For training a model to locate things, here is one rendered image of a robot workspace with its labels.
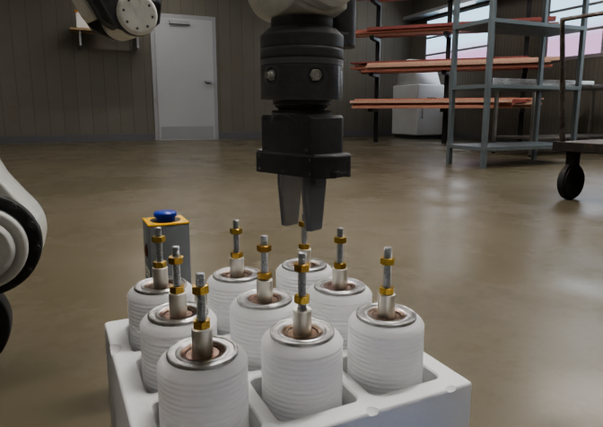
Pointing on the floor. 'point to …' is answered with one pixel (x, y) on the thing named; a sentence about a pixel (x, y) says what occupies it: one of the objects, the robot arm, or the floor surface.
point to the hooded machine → (406, 126)
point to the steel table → (534, 106)
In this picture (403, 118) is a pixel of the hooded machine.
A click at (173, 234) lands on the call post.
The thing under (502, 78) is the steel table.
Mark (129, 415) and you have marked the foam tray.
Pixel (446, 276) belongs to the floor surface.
